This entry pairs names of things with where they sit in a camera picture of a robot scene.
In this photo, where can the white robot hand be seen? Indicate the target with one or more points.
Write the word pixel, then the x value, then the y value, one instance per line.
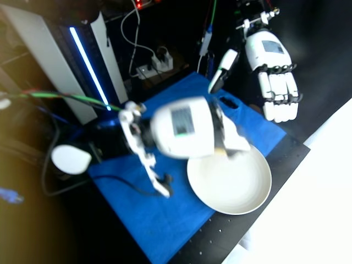
pixel 187 129
pixel 264 49

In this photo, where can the white round plate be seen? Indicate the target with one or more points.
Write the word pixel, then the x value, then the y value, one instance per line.
pixel 231 184

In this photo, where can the white adapter with blue plug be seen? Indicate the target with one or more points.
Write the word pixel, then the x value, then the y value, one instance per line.
pixel 206 39

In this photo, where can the white power strip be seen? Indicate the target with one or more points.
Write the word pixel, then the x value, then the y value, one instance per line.
pixel 156 66

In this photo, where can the blue cloth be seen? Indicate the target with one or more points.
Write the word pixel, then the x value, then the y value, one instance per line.
pixel 154 214

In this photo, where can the red lit electronics board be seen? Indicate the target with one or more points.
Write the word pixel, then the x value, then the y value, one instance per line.
pixel 141 3

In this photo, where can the white tower with blue light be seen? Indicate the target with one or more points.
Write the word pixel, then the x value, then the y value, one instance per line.
pixel 55 68

